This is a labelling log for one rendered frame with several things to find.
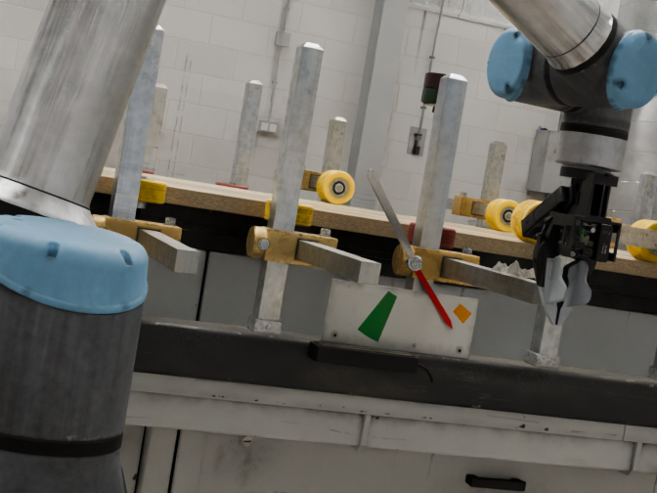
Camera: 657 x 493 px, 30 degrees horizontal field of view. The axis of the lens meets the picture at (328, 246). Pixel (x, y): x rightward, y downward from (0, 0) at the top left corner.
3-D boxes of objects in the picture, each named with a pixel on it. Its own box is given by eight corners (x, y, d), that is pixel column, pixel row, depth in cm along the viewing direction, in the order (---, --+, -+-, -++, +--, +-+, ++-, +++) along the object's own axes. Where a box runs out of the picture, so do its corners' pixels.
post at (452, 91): (418, 366, 201) (468, 75, 199) (399, 364, 200) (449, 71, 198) (411, 362, 205) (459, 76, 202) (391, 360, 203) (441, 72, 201)
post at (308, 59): (275, 347, 193) (325, 44, 191) (253, 345, 192) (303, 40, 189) (268, 343, 196) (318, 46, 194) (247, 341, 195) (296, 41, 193)
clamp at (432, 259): (475, 287, 202) (480, 256, 202) (400, 276, 198) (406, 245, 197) (461, 282, 207) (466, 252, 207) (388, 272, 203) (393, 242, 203)
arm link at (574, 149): (547, 129, 166) (609, 141, 170) (541, 165, 167) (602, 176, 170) (581, 131, 158) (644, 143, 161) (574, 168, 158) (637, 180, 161)
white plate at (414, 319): (468, 359, 203) (479, 299, 202) (322, 340, 194) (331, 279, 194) (467, 358, 203) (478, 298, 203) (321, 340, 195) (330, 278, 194)
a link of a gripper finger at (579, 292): (572, 331, 162) (584, 261, 162) (550, 323, 168) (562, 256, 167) (592, 333, 163) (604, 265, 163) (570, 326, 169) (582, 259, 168)
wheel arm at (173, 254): (197, 282, 158) (201, 248, 157) (170, 278, 156) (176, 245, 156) (140, 246, 199) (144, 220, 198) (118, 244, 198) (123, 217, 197)
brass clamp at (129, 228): (178, 261, 185) (183, 228, 185) (88, 248, 181) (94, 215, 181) (170, 256, 191) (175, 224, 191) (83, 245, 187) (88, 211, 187)
